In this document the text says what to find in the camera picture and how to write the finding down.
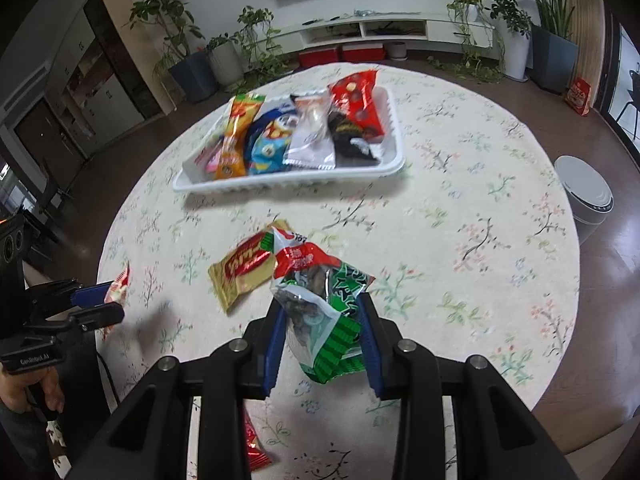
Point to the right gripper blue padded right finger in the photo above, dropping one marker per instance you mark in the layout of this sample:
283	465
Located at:
371	352

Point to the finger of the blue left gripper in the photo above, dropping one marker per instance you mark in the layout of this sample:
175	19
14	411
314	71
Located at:
89	297

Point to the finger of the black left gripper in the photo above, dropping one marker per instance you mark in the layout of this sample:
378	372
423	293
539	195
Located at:
95	318

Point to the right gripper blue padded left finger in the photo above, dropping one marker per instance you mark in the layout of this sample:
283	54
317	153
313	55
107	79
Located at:
275	346

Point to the red white candy packet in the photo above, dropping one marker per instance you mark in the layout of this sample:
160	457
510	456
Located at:
118	290

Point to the green red snack packet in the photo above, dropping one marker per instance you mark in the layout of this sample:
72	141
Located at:
319	293

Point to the gold red snack packet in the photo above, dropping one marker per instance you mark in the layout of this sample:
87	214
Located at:
247	266

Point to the red foil snack packet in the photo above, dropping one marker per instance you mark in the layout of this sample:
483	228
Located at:
256	456

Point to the clear white sausage packet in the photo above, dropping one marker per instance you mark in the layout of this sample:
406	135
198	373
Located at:
311	146

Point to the black snack packet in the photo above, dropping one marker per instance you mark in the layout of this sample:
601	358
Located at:
349	139

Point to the orange snack packet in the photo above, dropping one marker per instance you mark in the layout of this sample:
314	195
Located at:
244	109

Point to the grey sleeved left forearm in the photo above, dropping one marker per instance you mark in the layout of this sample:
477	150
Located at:
27	435

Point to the person left hand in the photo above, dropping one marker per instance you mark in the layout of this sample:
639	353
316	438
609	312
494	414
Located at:
16	390

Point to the white plastic tray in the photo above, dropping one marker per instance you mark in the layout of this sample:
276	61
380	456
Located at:
391	150

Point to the pink snack packet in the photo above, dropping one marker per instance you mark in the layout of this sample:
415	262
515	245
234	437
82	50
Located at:
208	156

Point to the cartoon blue snack packet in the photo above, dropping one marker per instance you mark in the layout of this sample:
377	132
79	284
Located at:
269	149

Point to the wooden white cabinet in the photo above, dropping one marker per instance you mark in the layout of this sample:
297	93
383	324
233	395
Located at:
102	82

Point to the plant in dark blue pot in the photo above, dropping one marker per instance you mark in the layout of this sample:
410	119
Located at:
188	67

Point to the grey round trash bin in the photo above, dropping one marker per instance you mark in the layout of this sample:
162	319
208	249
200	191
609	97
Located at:
591	198

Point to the plant in white ribbed pot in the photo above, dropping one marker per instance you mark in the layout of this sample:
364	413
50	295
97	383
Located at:
250	56

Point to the red storage box left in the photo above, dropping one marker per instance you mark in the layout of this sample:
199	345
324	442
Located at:
319	56

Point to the red storage box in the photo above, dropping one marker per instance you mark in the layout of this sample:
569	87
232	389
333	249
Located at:
319	56
370	52

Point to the red storage box right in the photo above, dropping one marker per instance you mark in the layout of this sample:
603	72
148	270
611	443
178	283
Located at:
370	52

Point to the small white floor pot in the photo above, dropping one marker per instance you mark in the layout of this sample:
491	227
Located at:
397	51

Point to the trailing pothos plant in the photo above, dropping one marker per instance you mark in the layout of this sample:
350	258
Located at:
462	14

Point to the white tv console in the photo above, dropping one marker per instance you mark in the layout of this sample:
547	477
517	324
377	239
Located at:
412	28

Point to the red gift bag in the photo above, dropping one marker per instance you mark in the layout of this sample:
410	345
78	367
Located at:
578	96

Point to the tall plant blue square pot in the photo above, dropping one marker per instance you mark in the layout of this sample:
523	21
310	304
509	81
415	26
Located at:
554	54

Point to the plant in tall white pot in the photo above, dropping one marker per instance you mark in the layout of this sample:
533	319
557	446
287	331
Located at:
512	26

